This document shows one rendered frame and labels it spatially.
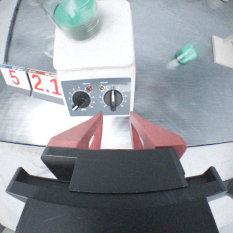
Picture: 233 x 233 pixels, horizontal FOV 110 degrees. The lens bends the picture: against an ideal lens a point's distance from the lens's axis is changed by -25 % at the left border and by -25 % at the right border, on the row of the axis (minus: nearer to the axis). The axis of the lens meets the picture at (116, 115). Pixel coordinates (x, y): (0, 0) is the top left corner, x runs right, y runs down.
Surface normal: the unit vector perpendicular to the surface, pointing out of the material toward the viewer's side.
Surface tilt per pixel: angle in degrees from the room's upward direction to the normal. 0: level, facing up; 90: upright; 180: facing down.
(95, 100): 30
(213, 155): 0
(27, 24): 0
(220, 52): 0
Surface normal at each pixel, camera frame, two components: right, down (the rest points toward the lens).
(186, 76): 0.01, 0.10
